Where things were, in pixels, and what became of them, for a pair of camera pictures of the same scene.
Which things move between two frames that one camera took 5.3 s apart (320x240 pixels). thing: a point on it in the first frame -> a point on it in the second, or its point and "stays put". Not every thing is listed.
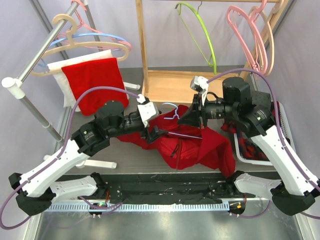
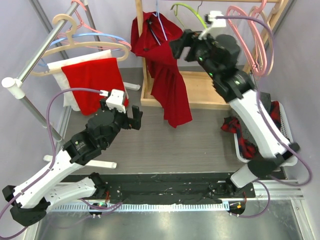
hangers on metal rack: x=38 y=70 stays put
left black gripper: x=155 y=133 -> x=135 y=122
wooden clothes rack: x=165 y=85 stays put
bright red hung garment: x=82 y=77 stays put
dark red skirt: x=186 y=147 -> x=166 y=83
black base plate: x=203 y=183 stays put
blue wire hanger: x=176 y=115 -> x=162 y=26
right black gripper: x=192 y=116 -> x=177 y=46
